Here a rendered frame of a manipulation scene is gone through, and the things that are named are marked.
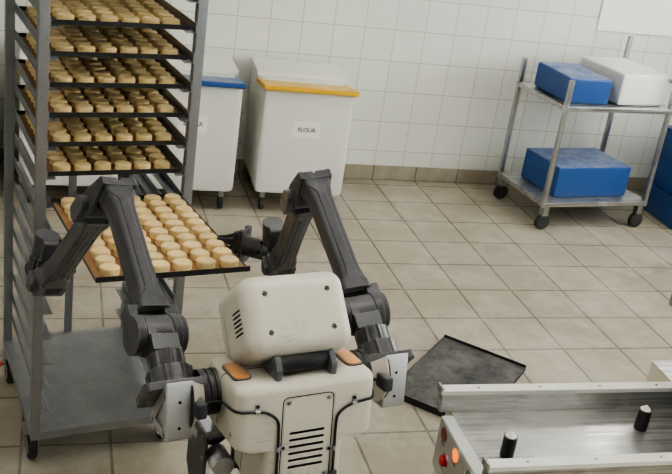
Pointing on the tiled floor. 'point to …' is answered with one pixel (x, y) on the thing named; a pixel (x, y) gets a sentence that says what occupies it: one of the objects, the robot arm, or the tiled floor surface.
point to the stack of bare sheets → (456, 371)
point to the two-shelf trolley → (559, 148)
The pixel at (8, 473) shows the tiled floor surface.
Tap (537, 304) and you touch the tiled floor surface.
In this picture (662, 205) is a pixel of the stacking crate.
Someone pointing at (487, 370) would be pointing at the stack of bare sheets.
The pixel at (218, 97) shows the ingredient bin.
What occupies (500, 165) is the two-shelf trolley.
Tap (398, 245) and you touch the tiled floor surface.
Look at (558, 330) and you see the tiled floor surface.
